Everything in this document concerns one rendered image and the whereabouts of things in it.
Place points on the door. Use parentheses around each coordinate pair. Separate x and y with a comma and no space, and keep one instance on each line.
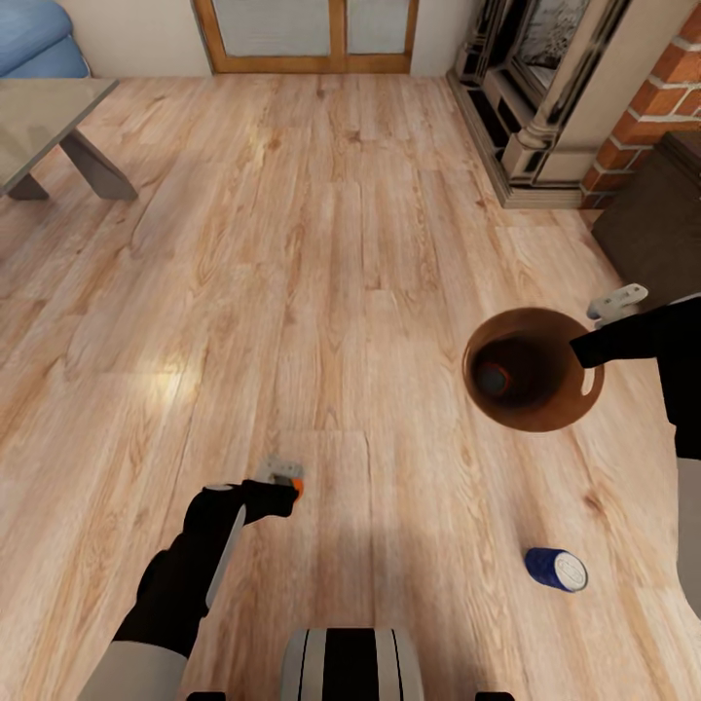
(309,36)

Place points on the sofa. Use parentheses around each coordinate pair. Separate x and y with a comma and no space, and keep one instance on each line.
(36,41)

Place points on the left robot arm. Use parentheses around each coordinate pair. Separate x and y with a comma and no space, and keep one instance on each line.
(149,653)

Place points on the trash can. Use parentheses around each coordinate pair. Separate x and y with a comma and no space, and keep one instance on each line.
(547,378)

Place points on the can of soda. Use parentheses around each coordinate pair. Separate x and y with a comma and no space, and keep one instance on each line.
(296,483)
(493,378)
(556,568)

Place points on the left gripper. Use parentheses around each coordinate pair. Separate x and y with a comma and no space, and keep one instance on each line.
(275,499)

